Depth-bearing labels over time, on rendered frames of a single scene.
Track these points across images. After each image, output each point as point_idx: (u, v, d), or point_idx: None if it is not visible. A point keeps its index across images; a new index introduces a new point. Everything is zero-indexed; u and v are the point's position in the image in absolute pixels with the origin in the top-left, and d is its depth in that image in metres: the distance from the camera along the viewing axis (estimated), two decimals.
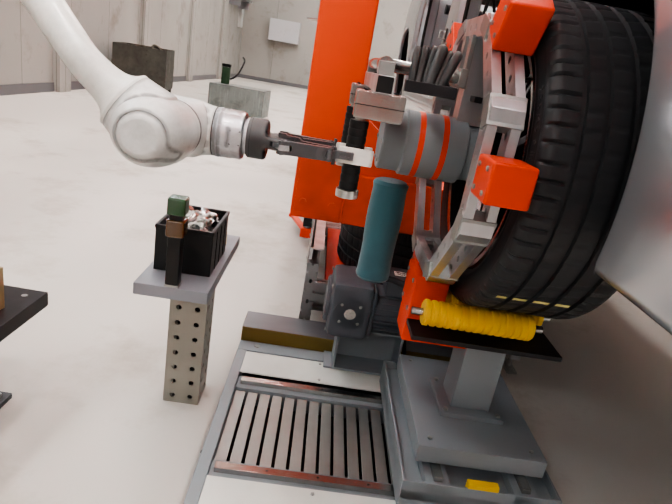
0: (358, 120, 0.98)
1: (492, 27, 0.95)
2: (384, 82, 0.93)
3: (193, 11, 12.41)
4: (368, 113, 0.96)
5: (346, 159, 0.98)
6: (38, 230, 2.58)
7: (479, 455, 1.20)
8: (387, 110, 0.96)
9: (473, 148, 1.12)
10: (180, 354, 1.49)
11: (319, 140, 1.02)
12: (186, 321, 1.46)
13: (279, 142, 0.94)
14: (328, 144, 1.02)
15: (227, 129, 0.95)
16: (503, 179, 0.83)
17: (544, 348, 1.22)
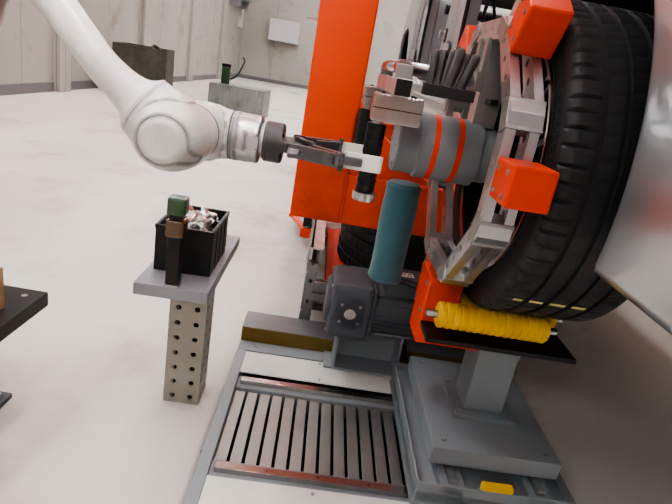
0: (376, 123, 0.98)
1: (510, 30, 0.95)
2: (403, 85, 0.93)
3: (193, 11, 12.41)
4: (386, 116, 0.96)
5: (354, 165, 0.94)
6: (38, 230, 2.58)
7: (493, 457, 1.20)
8: (405, 113, 0.96)
9: (488, 151, 1.12)
10: (180, 354, 1.49)
11: (329, 141, 1.05)
12: (186, 321, 1.46)
13: (288, 145, 0.94)
14: (337, 144, 1.06)
15: (244, 133, 0.95)
16: (523, 182, 0.83)
17: (557, 350, 1.23)
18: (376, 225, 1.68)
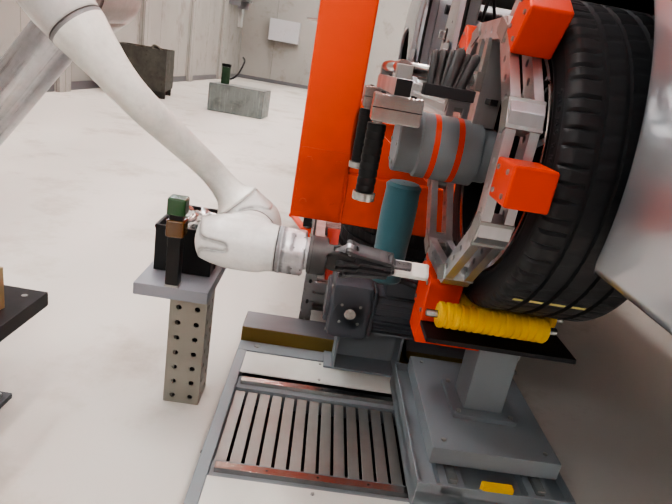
0: (376, 123, 0.98)
1: (510, 30, 0.95)
2: (403, 85, 0.93)
3: (193, 11, 12.41)
4: (386, 116, 0.96)
5: (405, 267, 1.02)
6: (38, 230, 2.58)
7: (493, 457, 1.20)
8: (405, 113, 0.96)
9: (488, 151, 1.12)
10: (180, 354, 1.49)
11: None
12: (186, 321, 1.46)
13: (348, 240, 0.98)
14: None
15: (293, 234, 0.99)
16: (523, 182, 0.83)
17: (557, 350, 1.23)
18: (376, 225, 1.68)
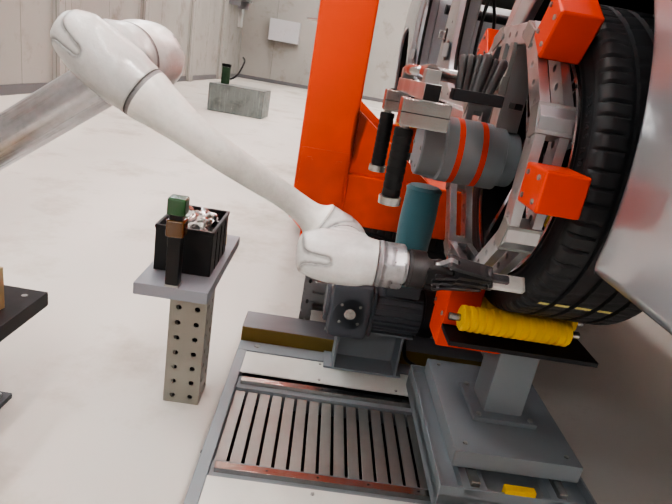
0: (403, 128, 0.98)
1: (538, 35, 0.95)
2: (432, 90, 0.93)
3: (193, 11, 12.41)
4: (414, 121, 0.96)
5: (503, 281, 1.03)
6: (38, 230, 2.58)
7: (515, 460, 1.21)
8: (433, 118, 0.96)
9: (512, 155, 1.12)
10: (180, 354, 1.49)
11: None
12: (186, 321, 1.46)
13: (450, 255, 0.99)
14: None
15: (394, 249, 1.00)
16: (555, 187, 0.84)
17: (579, 353, 1.23)
18: (376, 225, 1.68)
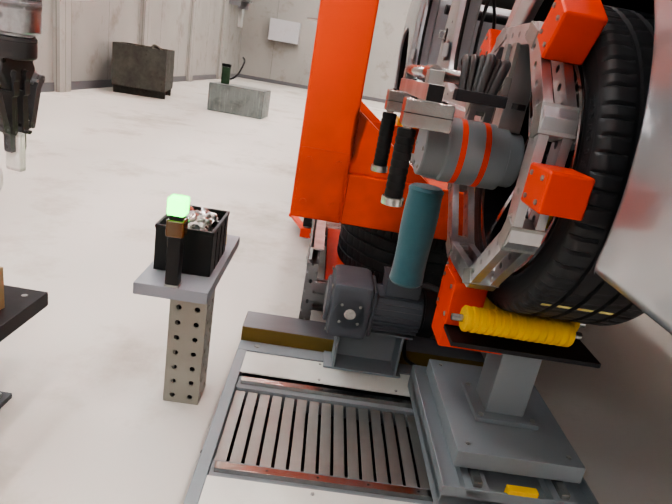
0: (406, 128, 0.98)
1: (541, 36, 0.95)
2: (435, 91, 0.93)
3: (193, 11, 12.41)
4: (417, 121, 0.96)
5: (4, 144, 0.95)
6: (38, 230, 2.58)
7: (518, 461, 1.20)
8: (436, 118, 0.96)
9: (515, 155, 1.12)
10: (180, 354, 1.49)
11: (26, 114, 0.96)
12: (186, 321, 1.46)
13: None
14: (21, 123, 0.96)
15: None
16: (558, 188, 0.84)
17: (581, 354, 1.23)
18: (376, 225, 1.68)
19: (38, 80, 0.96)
